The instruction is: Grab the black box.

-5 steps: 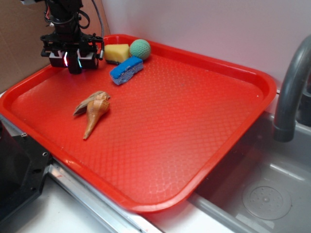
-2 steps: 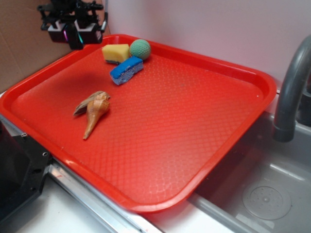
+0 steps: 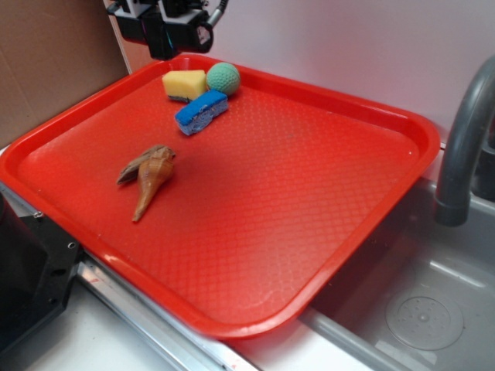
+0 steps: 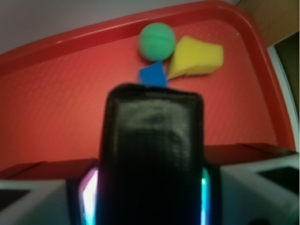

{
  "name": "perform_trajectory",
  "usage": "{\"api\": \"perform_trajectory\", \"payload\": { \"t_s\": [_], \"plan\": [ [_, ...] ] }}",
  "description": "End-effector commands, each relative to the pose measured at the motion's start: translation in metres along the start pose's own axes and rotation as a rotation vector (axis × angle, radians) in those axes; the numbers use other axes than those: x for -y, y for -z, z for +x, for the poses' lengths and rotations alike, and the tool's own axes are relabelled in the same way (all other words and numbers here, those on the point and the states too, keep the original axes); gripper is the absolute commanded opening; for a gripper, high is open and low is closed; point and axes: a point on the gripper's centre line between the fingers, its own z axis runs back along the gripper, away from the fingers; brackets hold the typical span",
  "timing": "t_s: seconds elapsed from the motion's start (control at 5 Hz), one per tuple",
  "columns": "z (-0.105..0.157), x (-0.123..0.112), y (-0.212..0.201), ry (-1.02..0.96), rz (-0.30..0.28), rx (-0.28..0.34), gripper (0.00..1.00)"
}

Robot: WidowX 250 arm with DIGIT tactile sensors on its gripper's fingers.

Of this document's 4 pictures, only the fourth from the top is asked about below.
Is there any black box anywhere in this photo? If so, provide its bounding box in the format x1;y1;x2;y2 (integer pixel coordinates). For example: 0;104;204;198
96;84;204;225

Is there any yellow sponge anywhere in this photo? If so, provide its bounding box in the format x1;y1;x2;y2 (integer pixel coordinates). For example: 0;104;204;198
167;36;224;79

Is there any red plastic tray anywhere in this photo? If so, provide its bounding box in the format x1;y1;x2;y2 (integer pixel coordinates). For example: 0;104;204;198
0;0;296;169

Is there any green ball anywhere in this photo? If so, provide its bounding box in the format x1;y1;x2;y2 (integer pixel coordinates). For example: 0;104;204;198
138;22;176;62

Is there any brown cardboard panel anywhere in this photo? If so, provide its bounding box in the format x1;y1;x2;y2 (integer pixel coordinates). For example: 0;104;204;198
237;0;300;46

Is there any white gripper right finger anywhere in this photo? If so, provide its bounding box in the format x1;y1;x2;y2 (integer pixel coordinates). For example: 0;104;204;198
201;154;300;225

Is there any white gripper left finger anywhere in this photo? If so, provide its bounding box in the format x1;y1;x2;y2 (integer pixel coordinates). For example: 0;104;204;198
0;168;98;225

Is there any blue sponge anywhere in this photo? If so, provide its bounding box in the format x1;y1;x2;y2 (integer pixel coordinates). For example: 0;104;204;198
138;61;168;88

